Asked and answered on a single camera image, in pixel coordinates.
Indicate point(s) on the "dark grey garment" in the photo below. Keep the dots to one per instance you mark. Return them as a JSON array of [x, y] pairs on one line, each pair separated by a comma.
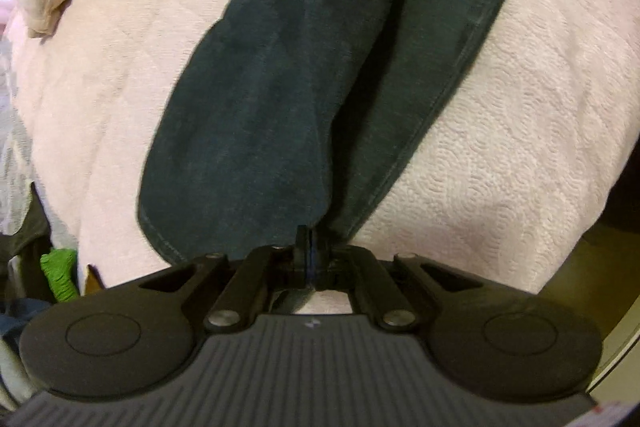
[[30, 247]]

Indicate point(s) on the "striped pink blue bedspread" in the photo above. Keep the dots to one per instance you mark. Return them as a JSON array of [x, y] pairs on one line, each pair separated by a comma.
[[500, 157]]

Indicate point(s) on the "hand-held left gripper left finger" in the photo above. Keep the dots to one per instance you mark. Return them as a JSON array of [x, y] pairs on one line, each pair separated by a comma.
[[301, 252]]

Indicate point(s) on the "brown garment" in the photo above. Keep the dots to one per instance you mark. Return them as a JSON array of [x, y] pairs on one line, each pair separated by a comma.
[[95, 279]]

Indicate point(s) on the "bright green garment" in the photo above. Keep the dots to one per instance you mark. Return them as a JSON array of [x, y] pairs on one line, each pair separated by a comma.
[[57, 274]]

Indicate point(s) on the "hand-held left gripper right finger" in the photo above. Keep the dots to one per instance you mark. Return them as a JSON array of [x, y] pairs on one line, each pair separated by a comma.
[[320, 252]]

